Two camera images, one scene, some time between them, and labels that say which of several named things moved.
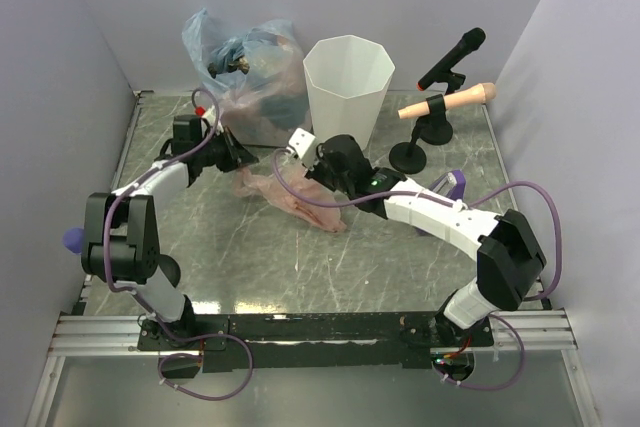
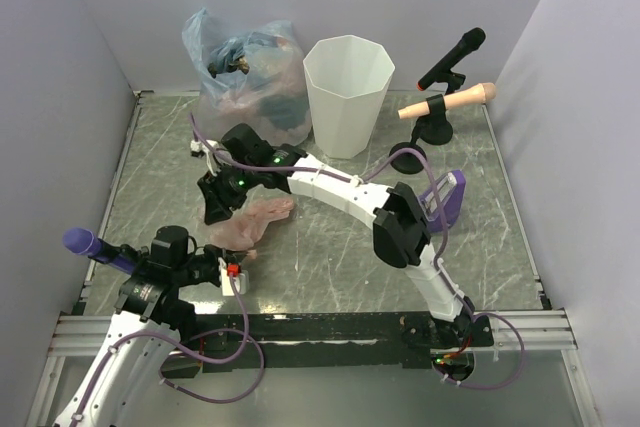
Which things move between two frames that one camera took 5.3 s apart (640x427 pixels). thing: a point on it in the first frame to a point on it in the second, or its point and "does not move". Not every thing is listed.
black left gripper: [237, 154] to [216, 253]
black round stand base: [408, 157] does not move
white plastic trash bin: [348, 79] does not move
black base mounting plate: [312, 341] does not move
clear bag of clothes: [257, 74] does not move
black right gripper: [317, 171] to [218, 199]
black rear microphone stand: [436, 128] does not move
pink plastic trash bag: [267, 188] to [246, 223]
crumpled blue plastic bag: [229, 57] does not move
